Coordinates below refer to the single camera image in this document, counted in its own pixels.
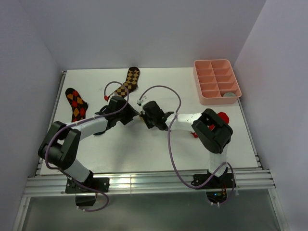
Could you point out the red santa sock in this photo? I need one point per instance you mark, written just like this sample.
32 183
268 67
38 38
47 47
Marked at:
222 115

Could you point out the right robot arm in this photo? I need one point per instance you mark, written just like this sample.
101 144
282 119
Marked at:
212 131

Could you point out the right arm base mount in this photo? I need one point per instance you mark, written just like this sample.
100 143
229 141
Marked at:
219 188

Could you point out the dark navy ankle sock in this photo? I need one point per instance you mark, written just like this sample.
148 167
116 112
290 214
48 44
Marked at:
99 133

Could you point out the grey ankle sock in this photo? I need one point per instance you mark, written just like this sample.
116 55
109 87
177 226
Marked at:
229 94

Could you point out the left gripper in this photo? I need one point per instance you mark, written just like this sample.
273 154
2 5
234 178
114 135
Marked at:
130 112

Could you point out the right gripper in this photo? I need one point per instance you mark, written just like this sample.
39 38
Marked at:
144 115

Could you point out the aluminium frame rail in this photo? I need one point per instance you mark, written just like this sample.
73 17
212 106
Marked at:
138 183

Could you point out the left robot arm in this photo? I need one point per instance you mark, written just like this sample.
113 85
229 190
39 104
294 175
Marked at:
61 142

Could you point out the pink compartment tray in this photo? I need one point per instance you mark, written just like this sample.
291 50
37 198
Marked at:
213 78

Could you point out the red orange argyle sock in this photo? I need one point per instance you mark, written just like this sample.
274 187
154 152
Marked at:
78 105

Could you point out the brown tan argyle sock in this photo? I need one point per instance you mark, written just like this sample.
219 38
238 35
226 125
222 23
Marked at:
130 84

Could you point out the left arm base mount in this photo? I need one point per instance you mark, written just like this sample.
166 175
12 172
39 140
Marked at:
86 193

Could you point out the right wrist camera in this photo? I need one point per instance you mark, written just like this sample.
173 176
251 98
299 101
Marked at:
142 101

